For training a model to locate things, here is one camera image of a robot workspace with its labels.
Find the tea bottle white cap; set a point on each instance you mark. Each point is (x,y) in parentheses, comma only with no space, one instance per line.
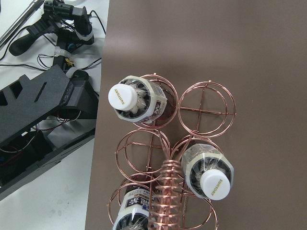
(147,101)

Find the copper wire bottle basket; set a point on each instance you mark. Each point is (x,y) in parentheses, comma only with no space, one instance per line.
(153,155)

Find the tea bottle in basket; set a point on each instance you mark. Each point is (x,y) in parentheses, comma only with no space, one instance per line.
(208,173)

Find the tea bottle lying low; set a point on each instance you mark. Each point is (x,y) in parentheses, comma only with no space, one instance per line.
(134,210)

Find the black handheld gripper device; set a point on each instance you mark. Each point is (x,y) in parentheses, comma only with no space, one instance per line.
(58,18)

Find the black foam equipment case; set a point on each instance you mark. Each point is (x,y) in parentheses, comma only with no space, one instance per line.
(42,121)

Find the metal tripod pole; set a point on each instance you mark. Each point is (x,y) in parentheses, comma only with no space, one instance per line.
(26,14)

